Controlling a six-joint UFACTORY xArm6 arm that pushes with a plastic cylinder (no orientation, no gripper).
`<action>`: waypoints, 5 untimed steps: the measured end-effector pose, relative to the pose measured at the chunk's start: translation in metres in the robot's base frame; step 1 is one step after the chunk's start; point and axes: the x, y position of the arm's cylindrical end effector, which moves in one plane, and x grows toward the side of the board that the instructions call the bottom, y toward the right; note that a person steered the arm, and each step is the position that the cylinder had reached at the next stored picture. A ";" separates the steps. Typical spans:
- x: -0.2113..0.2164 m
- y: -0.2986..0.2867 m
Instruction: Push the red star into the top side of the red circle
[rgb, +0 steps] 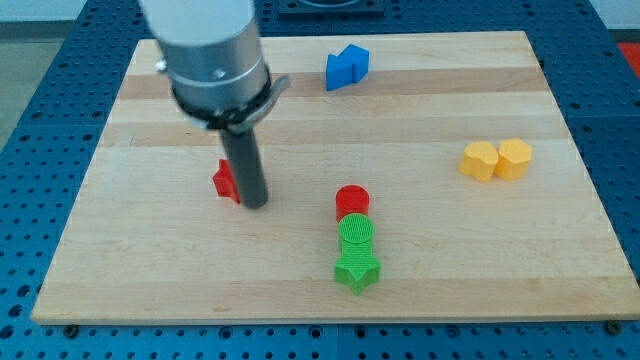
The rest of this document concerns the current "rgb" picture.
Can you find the wooden board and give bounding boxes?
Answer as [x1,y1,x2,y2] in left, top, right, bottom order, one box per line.
[32,31,639,325]

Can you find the red circle block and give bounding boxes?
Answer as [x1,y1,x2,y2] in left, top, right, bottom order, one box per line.
[335,184,371,222]

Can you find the red star block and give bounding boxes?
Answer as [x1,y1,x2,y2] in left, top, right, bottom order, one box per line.
[212,159,241,204]

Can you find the yellow heart block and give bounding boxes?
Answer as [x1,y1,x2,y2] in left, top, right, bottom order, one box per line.
[458,141,499,182]

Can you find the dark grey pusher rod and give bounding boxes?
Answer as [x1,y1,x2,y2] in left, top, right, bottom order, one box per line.
[220,129,269,209]

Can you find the green star block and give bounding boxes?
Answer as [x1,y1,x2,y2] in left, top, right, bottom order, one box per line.
[334,241,381,296]

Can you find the yellow hexagon block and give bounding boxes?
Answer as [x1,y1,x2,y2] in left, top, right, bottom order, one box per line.
[494,138,532,181]

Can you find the blue cube block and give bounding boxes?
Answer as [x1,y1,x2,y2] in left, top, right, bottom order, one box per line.
[339,44,370,83]

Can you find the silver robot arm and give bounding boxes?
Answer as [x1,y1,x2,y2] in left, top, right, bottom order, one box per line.
[139,0,290,134]

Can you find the green circle block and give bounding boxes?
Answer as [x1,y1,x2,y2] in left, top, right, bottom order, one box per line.
[338,213,375,250]

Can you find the dark blue base plate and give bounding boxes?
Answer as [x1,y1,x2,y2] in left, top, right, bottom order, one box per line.
[277,0,386,17]

